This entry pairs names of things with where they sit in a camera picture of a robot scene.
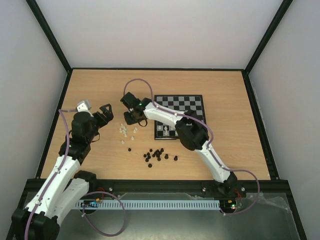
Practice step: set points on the clear plastic sheet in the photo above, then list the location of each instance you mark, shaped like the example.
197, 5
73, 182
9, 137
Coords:
271, 199

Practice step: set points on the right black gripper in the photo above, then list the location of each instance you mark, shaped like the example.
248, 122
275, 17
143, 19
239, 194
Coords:
131, 110

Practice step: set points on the black grey chess board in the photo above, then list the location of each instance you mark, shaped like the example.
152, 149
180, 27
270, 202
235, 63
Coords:
178, 103

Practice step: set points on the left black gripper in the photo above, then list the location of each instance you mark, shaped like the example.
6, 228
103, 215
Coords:
109, 115

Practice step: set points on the black aluminium frame rail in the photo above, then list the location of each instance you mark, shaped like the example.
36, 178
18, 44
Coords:
204, 188

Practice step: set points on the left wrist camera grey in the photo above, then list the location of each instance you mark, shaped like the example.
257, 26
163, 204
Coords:
83, 106

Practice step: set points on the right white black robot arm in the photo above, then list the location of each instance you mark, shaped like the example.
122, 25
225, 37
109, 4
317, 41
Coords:
192, 133

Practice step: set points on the white slotted cable duct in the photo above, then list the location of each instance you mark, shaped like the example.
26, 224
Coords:
213, 205

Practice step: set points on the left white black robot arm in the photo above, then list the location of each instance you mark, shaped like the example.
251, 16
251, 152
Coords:
42, 217

